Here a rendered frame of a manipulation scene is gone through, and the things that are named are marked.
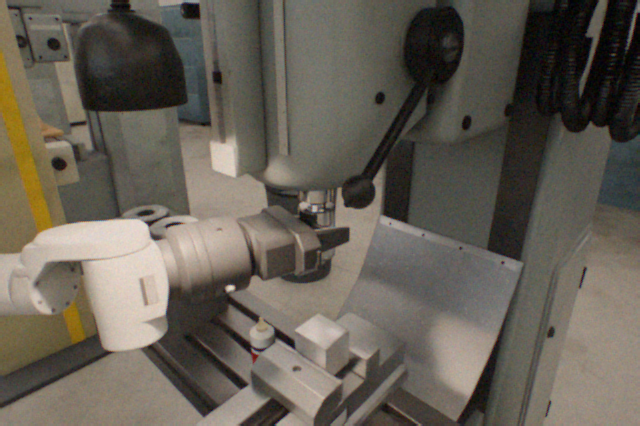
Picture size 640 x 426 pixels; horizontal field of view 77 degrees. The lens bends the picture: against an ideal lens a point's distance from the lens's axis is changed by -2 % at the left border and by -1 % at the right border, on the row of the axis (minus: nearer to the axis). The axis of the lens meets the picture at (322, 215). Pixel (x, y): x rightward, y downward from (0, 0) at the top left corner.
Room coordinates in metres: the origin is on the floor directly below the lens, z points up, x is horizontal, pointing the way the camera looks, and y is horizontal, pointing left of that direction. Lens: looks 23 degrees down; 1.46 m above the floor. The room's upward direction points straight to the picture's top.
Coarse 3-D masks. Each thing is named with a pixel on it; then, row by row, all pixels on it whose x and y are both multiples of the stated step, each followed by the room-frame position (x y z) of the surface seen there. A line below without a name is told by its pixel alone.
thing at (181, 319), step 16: (144, 208) 0.79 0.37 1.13; (160, 208) 0.79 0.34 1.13; (160, 224) 0.71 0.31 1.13; (176, 224) 0.72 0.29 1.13; (160, 240) 0.66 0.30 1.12; (176, 304) 0.62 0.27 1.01; (208, 304) 0.68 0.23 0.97; (224, 304) 0.71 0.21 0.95; (176, 320) 0.63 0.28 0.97; (192, 320) 0.64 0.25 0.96; (208, 320) 0.67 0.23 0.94
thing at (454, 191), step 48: (528, 48) 0.67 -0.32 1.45; (528, 96) 0.66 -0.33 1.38; (432, 144) 0.78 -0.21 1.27; (480, 144) 0.71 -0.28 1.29; (528, 144) 0.66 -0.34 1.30; (576, 144) 0.66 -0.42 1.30; (384, 192) 0.85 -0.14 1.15; (432, 192) 0.77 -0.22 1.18; (480, 192) 0.71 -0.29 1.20; (528, 192) 0.64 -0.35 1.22; (576, 192) 0.70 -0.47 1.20; (480, 240) 0.70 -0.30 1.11; (528, 240) 0.64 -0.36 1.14; (576, 240) 0.77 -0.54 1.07; (528, 288) 0.64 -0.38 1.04; (576, 288) 0.83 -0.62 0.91; (528, 336) 0.64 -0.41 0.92; (480, 384) 0.65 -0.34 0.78; (528, 384) 0.65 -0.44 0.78
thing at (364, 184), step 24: (432, 24) 0.40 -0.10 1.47; (456, 24) 0.43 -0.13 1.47; (408, 48) 0.41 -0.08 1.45; (432, 48) 0.40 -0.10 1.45; (456, 48) 0.43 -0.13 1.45; (432, 72) 0.40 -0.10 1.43; (408, 96) 0.39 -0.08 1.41; (408, 120) 0.38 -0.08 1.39; (384, 144) 0.36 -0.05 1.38; (360, 192) 0.32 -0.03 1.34
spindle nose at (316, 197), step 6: (300, 192) 0.46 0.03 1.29; (306, 192) 0.45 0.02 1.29; (312, 192) 0.45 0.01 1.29; (318, 192) 0.45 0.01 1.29; (324, 192) 0.45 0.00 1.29; (330, 192) 0.46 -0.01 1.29; (300, 198) 0.46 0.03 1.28; (306, 198) 0.45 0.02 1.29; (312, 198) 0.45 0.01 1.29; (318, 198) 0.45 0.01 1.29; (324, 198) 0.45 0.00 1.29; (330, 198) 0.46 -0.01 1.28
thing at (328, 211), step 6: (300, 204) 0.48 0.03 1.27; (306, 204) 0.48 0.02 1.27; (330, 204) 0.48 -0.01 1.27; (300, 210) 0.46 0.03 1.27; (306, 210) 0.46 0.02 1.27; (312, 210) 0.46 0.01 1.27; (318, 210) 0.46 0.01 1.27; (324, 210) 0.46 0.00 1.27; (330, 210) 0.46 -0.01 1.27; (300, 216) 0.46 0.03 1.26; (306, 216) 0.46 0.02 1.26; (312, 216) 0.45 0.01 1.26; (318, 216) 0.45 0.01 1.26; (324, 216) 0.45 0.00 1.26; (330, 216) 0.46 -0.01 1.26
